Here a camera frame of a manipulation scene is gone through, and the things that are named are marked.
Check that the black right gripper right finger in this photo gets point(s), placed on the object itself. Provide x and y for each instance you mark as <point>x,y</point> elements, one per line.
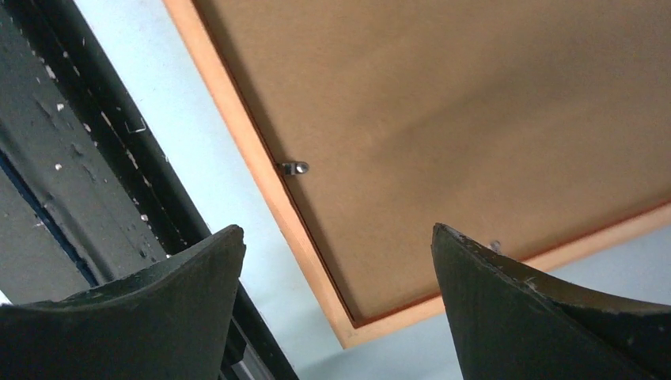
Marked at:
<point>511,321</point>

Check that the brown fibreboard backing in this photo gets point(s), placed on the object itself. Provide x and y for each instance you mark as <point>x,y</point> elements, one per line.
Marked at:
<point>525,123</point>

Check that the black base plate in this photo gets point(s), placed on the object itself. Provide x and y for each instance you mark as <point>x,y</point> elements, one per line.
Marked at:
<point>87,196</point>

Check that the metal turn clip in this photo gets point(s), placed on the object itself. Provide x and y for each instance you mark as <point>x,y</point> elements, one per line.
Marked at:
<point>293,168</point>
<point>495,246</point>

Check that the wooden picture frame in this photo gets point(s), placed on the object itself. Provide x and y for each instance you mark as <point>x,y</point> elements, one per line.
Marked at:
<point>193,32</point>

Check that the metal turn clip bottom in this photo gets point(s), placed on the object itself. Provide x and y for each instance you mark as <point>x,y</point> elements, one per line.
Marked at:
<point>293,168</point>

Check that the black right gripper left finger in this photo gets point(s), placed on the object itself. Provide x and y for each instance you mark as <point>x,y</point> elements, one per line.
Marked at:
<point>167,321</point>

